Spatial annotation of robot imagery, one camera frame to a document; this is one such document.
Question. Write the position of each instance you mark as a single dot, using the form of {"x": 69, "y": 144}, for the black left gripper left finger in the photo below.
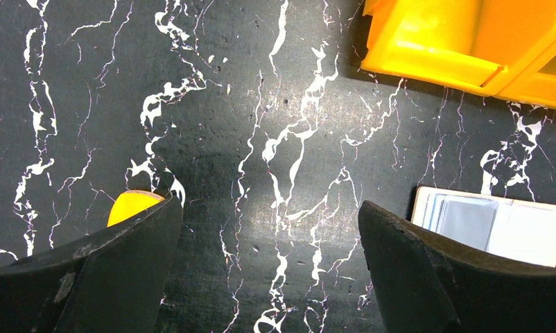
{"x": 109, "y": 281}

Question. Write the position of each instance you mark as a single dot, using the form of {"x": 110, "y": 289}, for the blue grey card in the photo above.
{"x": 463, "y": 219}

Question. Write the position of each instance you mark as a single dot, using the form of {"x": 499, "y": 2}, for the yellow bin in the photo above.
{"x": 475, "y": 46}
{"x": 536, "y": 84}

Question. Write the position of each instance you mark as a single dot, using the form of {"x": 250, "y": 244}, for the middle yellow bin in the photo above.
{"x": 536, "y": 84}

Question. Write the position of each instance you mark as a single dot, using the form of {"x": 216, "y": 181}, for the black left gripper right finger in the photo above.
{"x": 425, "y": 282}

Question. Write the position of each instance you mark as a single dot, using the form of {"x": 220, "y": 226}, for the left yellow bin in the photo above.
{"x": 475, "y": 46}

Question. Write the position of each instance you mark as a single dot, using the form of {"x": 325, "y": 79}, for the small yellow block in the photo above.
{"x": 130, "y": 203}

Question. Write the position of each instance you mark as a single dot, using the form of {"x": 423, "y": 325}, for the beige card holder wallet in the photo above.
{"x": 515, "y": 229}

